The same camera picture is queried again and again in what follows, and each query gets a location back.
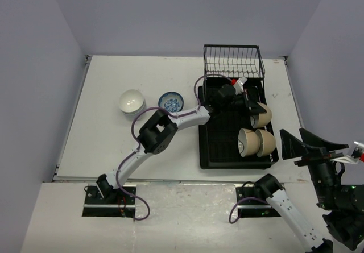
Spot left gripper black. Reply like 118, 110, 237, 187
221, 89, 265, 117

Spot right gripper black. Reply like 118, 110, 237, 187
279, 126, 347, 207

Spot beige bowl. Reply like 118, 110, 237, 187
255, 129, 276, 157
250, 102, 272, 128
238, 128, 260, 157

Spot white bowl blue flowers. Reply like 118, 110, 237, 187
158, 90, 185, 114

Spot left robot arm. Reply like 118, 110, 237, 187
96, 84, 267, 204

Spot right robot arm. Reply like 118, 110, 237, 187
254, 128, 363, 252

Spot black drain tray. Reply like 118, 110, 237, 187
198, 77, 279, 169

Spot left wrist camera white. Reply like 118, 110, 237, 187
231, 77, 247, 95

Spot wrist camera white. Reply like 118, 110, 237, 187
231, 77, 247, 95
332, 141, 364, 164

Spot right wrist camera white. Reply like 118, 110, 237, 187
332, 141, 364, 164

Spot black wire dish rack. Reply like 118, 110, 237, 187
203, 44, 265, 80

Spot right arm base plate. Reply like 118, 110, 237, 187
235, 184, 280, 218

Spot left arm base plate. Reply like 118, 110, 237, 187
82, 185, 136, 218

